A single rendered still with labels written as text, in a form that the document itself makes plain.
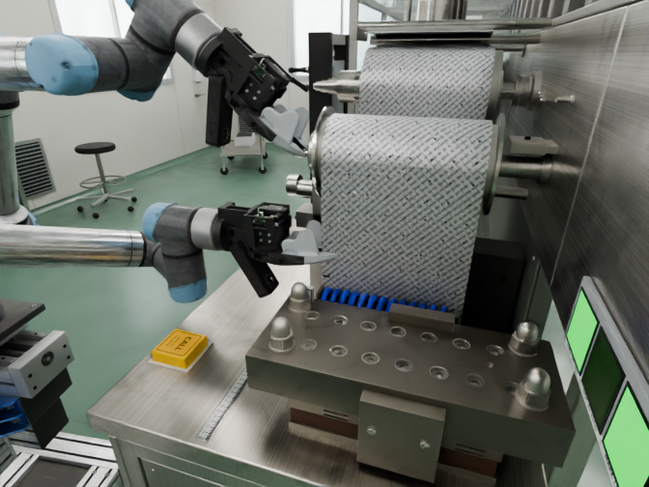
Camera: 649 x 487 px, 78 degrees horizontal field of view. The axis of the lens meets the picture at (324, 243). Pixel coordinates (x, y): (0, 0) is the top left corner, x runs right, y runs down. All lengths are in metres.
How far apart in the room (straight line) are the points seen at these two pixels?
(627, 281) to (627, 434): 0.10
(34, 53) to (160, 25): 0.18
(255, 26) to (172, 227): 6.21
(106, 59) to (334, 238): 0.42
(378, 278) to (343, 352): 0.15
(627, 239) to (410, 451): 0.35
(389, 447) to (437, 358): 0.13
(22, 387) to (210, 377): 0.54
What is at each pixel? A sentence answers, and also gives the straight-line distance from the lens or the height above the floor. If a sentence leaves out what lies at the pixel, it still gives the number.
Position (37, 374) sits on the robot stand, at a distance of 1.18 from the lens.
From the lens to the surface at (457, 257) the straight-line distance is 0.64.
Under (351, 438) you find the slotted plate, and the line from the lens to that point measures 0.63.
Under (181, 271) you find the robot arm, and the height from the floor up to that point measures 1.03.
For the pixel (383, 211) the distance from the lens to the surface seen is 0.62.
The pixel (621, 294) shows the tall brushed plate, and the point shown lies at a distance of 0.37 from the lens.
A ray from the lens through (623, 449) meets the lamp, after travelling 0.33.
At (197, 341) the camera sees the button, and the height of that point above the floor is 0.92.
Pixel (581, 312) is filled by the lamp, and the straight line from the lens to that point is 0.42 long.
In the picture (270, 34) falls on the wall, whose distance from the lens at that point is 6.76.
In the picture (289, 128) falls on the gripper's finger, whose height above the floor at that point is 1.29.
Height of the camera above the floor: 1.40
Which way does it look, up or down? 25 degrees down
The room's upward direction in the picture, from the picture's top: straight up
